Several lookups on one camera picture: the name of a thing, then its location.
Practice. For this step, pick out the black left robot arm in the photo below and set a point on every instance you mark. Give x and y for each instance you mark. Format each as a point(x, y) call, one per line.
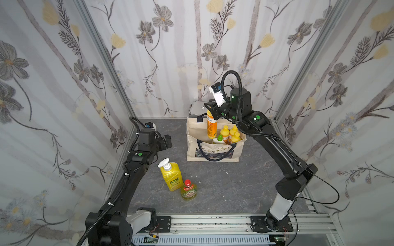
point(109, 226)

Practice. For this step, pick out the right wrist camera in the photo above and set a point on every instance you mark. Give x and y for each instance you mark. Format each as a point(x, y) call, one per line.
point(216, 90)

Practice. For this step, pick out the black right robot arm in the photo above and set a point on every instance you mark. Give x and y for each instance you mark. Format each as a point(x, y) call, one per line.
point(297, 173)

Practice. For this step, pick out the orange soap bottle yellow cap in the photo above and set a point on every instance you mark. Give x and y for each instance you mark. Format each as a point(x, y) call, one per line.
point(225, 133)
point(211, 125)
point(235, 137)
point(232, 131)

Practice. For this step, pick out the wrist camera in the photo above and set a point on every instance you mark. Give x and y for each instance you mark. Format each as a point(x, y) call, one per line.
point(216, 90)
point(150, 125)

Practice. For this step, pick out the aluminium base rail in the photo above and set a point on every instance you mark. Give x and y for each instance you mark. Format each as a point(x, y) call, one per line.
point(308, 229)

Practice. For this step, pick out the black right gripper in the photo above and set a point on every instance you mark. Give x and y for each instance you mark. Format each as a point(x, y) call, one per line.
point(212, 108)

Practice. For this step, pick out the beige canvas shopping bag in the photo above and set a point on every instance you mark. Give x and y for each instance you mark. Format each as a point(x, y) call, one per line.
point(202, 149)

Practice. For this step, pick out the yellow Axe pump bottle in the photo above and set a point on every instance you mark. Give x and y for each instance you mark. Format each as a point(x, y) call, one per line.
point(171, 174)

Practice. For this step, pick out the green soap bottle red cap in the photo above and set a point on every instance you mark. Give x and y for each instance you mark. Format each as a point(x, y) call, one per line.
point(189, 190)

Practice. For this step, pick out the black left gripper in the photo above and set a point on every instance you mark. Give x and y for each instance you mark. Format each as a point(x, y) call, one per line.
point(166, 141)

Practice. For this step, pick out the white bottle green cap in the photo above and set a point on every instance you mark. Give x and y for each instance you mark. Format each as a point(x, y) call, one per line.
point(219, 140)

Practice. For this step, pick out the silver aluminium case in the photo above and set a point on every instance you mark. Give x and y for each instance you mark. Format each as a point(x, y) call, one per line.
point(198, 109)

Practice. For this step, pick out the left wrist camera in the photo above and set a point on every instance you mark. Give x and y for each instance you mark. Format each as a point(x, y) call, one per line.
point(150, 125)

